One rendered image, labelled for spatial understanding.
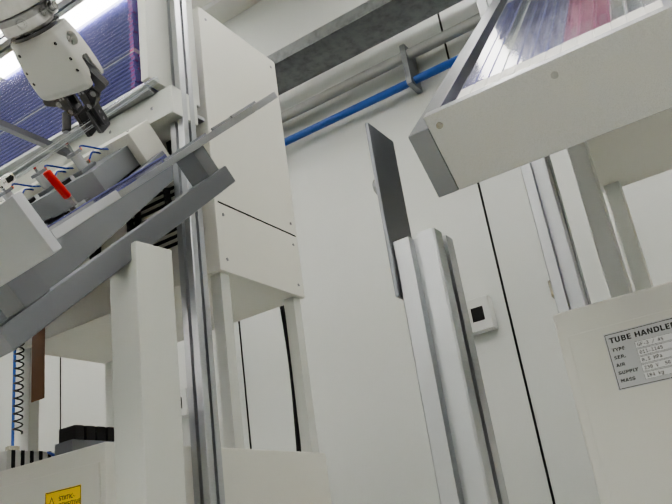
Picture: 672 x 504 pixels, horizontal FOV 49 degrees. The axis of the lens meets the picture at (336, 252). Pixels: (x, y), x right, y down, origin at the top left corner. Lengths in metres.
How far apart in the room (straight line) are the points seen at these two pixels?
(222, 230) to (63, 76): 0.63
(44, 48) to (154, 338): 0.46
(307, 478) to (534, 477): 1.10
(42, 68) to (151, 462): 0.59
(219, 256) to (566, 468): 1.43
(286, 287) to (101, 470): 0.72
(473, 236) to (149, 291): 1.96
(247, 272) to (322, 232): 1.48
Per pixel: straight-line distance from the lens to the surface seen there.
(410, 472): 2.80
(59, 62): 1.18
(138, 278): 0.98
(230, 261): 1.66
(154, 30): 1.78
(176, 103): 1.66
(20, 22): 1.16
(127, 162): 1.59
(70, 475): 1.35
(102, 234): 1.41
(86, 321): 1.92
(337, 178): 3.20
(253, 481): 1.56
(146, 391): 0.94
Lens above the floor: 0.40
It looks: 22 degrees up
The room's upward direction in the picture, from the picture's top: 9 degrees counter-clockwise
